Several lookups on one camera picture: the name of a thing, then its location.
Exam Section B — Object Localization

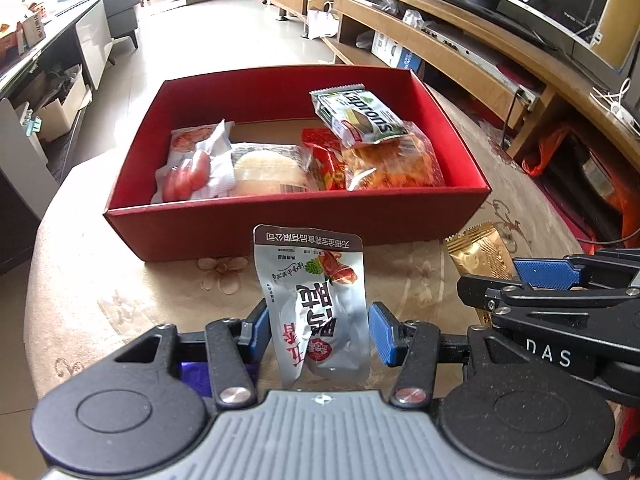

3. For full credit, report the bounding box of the red packet inside box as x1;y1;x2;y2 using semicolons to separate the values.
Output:
302;128;346;191

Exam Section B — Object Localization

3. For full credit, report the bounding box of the gold foil snack packet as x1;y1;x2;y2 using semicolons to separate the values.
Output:
444;220;518;326

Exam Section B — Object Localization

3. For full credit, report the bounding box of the blue white box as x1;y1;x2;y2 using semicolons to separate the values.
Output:
371;32;422;73

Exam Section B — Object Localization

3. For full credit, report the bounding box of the wooden TV cabinet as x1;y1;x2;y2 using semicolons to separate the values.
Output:
272;0;639;166

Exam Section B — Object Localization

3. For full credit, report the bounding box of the sausage snack packet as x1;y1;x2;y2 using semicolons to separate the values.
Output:
151;120;235;204

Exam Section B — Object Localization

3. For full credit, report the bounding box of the white cardboard storage box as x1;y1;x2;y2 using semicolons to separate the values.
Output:
36;64;92;143

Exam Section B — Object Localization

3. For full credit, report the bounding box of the black cable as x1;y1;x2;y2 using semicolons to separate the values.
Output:
499;86;536;151

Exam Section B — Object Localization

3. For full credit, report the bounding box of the yellow puffed snack bag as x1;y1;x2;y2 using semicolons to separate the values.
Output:
342;122;446;191

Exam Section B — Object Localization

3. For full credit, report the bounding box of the orange red plastic bag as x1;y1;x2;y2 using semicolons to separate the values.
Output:
521;119;639;248

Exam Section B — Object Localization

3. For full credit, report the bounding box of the beige floral tablecloth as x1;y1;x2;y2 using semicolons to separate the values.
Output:
25;100;579;394

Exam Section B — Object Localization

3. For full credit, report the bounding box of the blue purple snack bag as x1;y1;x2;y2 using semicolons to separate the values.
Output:
179;360;259;406

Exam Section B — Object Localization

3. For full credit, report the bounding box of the round rice cake packet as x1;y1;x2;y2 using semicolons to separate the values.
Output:
229;142;317;196

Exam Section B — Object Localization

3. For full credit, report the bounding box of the silver white pouch snack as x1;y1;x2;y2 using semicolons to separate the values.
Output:
253;224;371;388

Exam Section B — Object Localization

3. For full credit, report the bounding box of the red cardboard box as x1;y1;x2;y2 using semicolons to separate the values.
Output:
104;64;490;262

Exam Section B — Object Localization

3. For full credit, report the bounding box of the white plastic bag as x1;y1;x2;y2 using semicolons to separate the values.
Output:
307;0;338;39

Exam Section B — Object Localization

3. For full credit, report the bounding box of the green Kaprons wafer packet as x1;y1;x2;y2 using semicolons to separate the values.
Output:
309;84;408;148

